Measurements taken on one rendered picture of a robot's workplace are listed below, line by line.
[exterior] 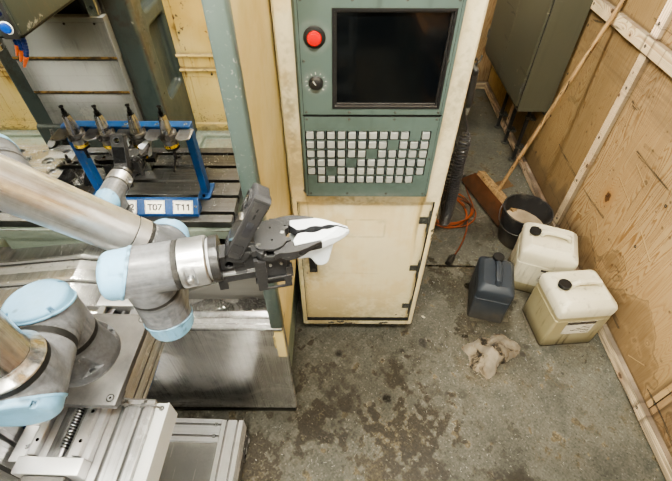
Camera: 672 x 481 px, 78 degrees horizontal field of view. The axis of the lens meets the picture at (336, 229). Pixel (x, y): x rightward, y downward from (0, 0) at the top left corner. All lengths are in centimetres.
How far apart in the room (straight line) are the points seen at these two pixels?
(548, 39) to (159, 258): 275
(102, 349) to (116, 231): 37
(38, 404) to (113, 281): 29
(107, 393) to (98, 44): 159
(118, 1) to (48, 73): 51
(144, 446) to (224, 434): 91
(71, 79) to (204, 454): 177
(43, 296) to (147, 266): 36
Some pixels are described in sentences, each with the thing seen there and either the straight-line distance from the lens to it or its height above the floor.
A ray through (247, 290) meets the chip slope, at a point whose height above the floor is 70.
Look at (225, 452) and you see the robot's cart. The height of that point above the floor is 23.
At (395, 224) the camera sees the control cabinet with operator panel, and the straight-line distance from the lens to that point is 172.
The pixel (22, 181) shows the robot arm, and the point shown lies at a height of 166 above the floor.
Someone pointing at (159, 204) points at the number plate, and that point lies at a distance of 177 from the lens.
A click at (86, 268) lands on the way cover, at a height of 76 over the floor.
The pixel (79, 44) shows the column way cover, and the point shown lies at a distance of 228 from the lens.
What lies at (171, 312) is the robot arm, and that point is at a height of 149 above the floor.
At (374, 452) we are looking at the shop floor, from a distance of 213.
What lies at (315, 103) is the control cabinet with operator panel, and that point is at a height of 140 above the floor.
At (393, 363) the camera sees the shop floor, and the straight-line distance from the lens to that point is 229.
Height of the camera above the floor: 204
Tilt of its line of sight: 46 degrees down
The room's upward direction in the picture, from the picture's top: straight up
